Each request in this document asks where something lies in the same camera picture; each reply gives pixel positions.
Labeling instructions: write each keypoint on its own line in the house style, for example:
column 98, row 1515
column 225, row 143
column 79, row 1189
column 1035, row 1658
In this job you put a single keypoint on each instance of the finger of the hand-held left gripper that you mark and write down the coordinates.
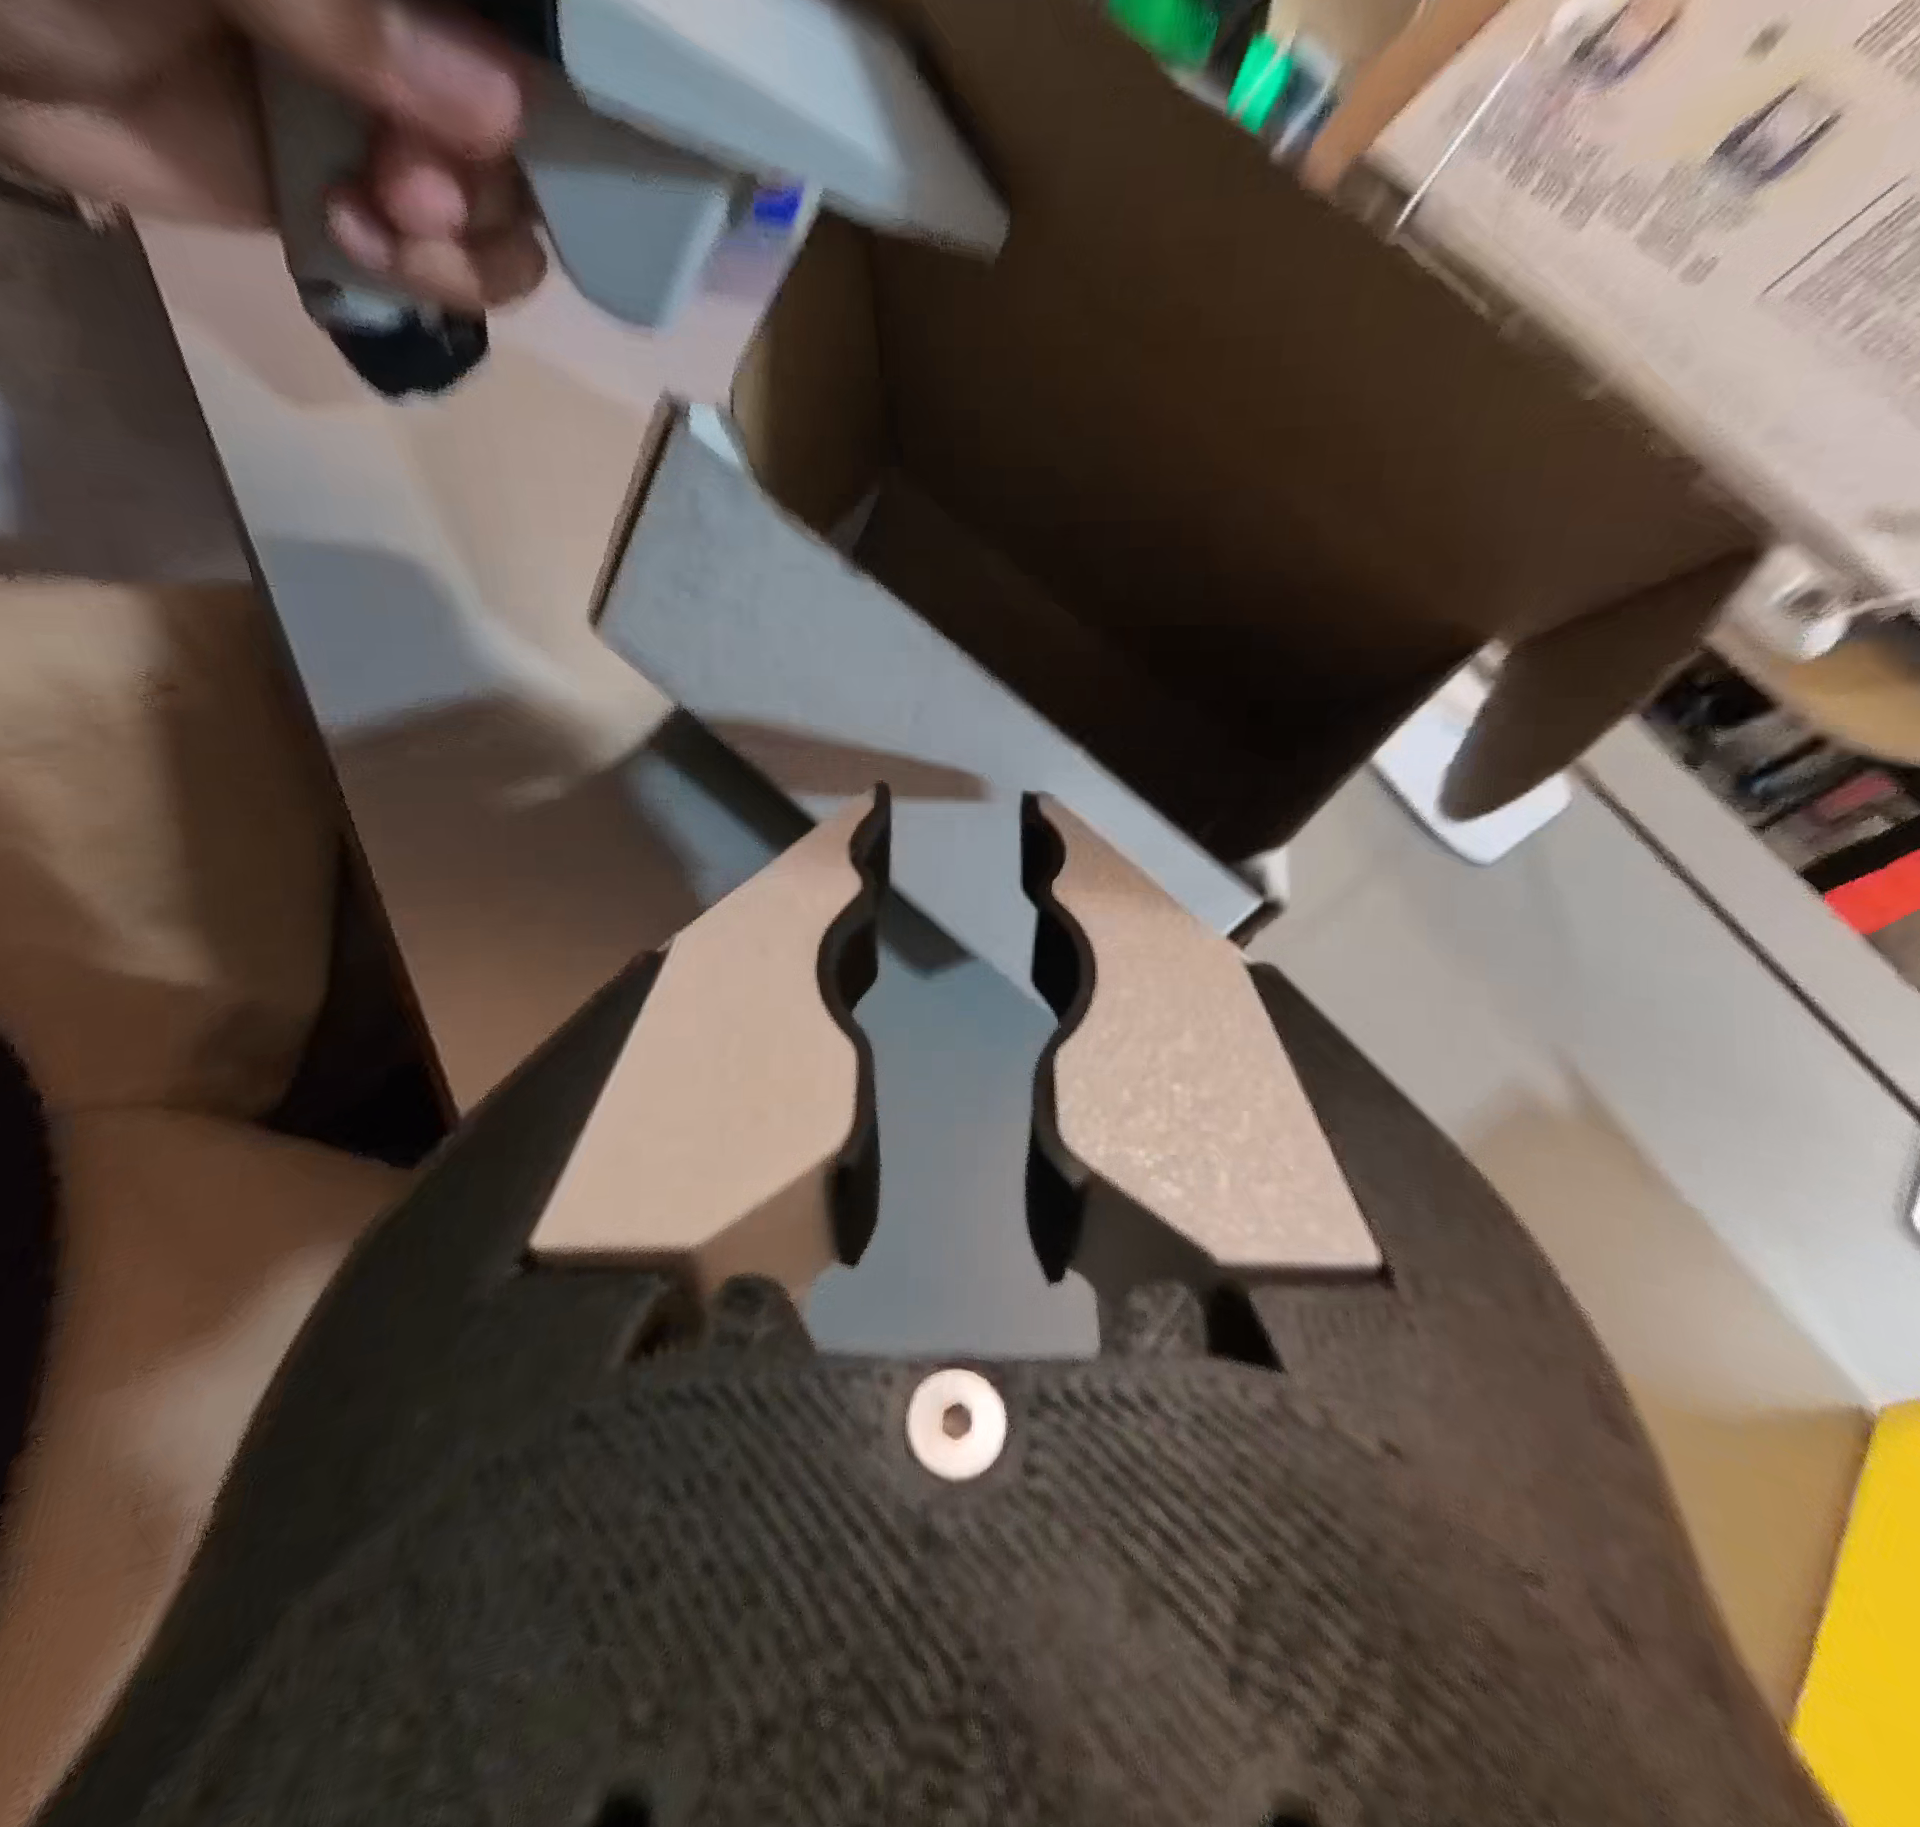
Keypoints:
column 722, row 40

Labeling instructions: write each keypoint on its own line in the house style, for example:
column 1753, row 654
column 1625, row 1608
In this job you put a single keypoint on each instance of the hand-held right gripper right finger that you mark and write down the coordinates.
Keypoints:
column 1201, row 1105

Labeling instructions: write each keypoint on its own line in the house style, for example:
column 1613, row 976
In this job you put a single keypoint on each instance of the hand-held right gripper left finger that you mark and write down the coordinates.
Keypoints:
column 722, row 1092

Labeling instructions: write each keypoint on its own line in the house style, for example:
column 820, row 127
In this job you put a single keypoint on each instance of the white cardboard mailer box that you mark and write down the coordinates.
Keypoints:
column 778, row 625

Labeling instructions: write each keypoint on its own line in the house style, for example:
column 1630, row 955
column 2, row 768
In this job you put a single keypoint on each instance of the yellow plastic bin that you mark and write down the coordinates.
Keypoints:
column 1869, row 1636

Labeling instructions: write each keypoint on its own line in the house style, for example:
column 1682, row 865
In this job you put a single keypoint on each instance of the grey desk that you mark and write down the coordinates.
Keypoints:
column 1503, row 1105

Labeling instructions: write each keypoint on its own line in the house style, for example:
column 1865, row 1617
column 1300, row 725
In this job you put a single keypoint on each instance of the person's left hand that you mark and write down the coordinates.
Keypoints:
column 437, row 131

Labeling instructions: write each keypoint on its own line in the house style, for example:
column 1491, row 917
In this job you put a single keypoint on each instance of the white document stand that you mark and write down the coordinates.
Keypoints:
column 1503, row 827

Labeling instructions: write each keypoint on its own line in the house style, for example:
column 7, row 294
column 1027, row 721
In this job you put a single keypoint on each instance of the green plastic bin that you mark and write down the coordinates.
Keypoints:
column 1187, row 11

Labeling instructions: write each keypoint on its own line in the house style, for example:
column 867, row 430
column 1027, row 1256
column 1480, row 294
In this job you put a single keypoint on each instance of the person's tan trousers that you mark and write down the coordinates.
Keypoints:
column 150, row 808

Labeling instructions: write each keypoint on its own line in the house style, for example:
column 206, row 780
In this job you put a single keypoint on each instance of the red crate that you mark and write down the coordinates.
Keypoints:
column 1879, row 897

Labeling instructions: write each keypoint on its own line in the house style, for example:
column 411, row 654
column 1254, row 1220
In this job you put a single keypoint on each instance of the printed instruction sheet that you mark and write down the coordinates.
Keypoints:
column 1725, row 131

